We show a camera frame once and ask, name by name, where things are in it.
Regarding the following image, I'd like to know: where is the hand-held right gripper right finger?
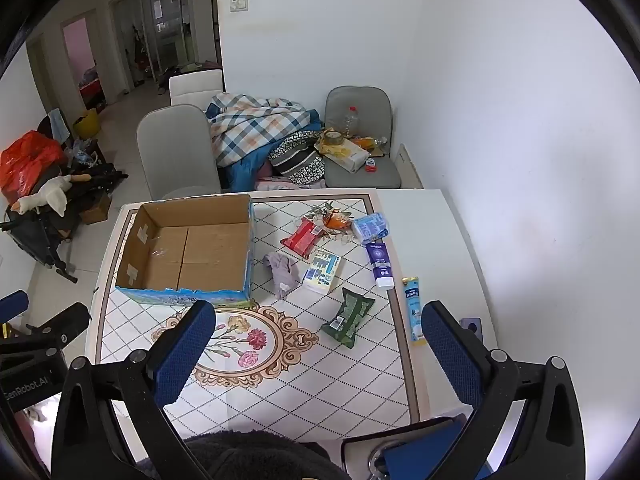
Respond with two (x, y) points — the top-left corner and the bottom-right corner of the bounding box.
(421, 300), (587, 480)

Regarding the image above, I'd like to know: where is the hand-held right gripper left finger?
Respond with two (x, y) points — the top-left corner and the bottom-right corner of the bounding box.
(50, 299), (217, 480)

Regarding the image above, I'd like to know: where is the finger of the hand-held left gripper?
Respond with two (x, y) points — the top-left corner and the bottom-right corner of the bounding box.
(0, 289), (29, 318)
(24, 301), (93, 347)

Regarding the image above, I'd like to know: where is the long light blue box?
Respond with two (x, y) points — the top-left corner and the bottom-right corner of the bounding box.
(401, 276), (428, 346)

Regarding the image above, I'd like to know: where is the green snack packet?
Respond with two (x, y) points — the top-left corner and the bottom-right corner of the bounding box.
(320, 287), (376, 348)

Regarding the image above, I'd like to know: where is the purple white tube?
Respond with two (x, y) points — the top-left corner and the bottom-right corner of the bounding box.
(364, 241), (396, 289)

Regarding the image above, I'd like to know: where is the grey pink cloth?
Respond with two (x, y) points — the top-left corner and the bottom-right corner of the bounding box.
(262, 251), (302, 301)

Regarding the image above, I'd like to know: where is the blue white tissue packet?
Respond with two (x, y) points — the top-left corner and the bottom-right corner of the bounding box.
(351, 211), (391, 246)

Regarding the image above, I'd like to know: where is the white yellow printed packet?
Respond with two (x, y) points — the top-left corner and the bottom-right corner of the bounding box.
(302, 248), (342, 295)

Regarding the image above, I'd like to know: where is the red snack packet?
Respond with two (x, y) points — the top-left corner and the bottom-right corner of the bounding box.
(280, 217), (326, 261)

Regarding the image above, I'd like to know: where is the orange panda snack packet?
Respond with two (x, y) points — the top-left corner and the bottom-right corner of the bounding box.
(320, 208), (353, 233)

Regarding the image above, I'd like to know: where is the black folded stroller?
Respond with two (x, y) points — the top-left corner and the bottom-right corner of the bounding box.
(0, 160), (130, 283)

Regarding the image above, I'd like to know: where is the blue seat chair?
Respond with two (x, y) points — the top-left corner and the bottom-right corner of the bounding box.
(342, 415), (496, 480)

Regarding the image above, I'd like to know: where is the white goose plush toy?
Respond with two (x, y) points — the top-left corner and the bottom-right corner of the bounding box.
(12, 172), (93, 218)

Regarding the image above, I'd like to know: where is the small brown cardboard box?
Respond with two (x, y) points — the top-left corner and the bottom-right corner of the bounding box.
(80, 192), (113, 226)

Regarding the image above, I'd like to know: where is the red plastic bag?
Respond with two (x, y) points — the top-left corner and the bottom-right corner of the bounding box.
(0, 130), (68, 206)

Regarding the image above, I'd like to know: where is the light blue cloth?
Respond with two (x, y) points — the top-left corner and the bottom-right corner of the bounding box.
(49, 109), (69, 143)

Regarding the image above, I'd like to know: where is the blue quilt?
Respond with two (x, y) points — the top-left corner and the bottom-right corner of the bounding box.
(205, 100), (326, 193)

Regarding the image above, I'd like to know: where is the yellow bucket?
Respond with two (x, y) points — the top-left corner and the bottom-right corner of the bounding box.
(72, 109), (101, 140)

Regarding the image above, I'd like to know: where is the pink folded cloth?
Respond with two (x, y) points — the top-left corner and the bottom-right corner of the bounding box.
(252, 177), (328, 192)

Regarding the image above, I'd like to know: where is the white leaning board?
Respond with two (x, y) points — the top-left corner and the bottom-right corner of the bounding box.
(397, 143), (425, 189)

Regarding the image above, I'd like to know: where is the grey cushioned chair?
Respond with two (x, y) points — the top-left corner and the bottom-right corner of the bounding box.
(322, 86), (403, 189)

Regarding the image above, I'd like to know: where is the yellow white bag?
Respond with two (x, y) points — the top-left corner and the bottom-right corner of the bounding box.
(315, 135), (371, 173)

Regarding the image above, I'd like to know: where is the black white striped cloth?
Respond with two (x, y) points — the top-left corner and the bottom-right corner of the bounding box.
(267, 130), (328, 186)

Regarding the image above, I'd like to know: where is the plaid blanket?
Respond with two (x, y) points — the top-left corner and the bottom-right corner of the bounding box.
(207, 92), (321, 168)

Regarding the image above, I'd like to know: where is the clear plastic bottle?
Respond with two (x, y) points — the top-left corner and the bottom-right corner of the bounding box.
(342, 105), (362, 138)

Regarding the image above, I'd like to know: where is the white chair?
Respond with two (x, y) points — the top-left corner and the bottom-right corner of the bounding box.
(169, 69), (224, 107)

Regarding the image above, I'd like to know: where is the glass sliding door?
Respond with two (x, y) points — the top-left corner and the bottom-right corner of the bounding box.
(110, 0), (222, 96)

